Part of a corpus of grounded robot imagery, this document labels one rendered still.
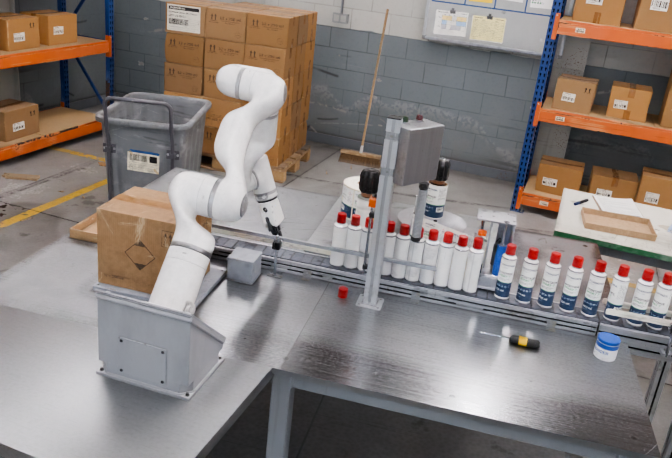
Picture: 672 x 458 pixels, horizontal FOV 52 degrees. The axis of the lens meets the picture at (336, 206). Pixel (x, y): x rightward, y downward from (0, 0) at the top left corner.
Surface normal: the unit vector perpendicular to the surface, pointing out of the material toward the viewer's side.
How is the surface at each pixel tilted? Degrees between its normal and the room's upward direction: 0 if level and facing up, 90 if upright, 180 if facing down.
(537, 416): 0
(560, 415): 0
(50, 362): 0
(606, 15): 91
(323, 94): 90
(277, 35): 90
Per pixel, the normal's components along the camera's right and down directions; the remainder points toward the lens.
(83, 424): 0.11, -0.93
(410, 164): 0.65, 0.33
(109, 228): -0.25, 0.33
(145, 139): -0.04, 0.41
